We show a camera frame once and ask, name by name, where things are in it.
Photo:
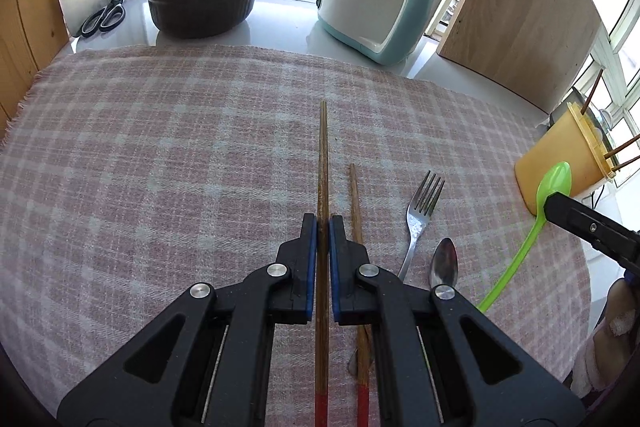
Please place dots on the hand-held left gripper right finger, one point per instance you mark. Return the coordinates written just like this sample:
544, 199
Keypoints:
334, 272

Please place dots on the pine plank panel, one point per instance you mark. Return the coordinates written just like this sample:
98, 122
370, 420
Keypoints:
30, 7

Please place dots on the person's right forearm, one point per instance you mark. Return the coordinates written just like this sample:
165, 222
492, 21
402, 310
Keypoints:
595, 362

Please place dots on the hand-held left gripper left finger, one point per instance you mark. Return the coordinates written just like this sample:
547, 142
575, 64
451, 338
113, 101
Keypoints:
311, 272

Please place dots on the metal fork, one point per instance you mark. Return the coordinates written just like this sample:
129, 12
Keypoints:
422, 207

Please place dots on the white teal electric pot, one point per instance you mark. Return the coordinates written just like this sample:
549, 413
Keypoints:
380, 2

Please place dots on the person's right hand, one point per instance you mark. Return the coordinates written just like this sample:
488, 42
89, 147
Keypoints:
624, 307

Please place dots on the green plastic spoon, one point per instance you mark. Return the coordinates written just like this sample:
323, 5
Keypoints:
552, 182

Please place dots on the yellow plastic container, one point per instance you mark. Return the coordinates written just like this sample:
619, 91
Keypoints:
560, 162

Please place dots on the metal spoon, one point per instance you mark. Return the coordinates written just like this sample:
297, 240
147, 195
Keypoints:
445, 259

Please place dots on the brown red-tipped chopstick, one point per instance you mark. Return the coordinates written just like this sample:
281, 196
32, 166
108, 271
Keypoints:
594, 87
627, 162
625, 147
323, 167
355, 207

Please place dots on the pink plaid cloth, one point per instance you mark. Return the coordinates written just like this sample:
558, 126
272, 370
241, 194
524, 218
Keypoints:
150, 157

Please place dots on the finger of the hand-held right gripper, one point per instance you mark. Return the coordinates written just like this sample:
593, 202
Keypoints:
590, 227

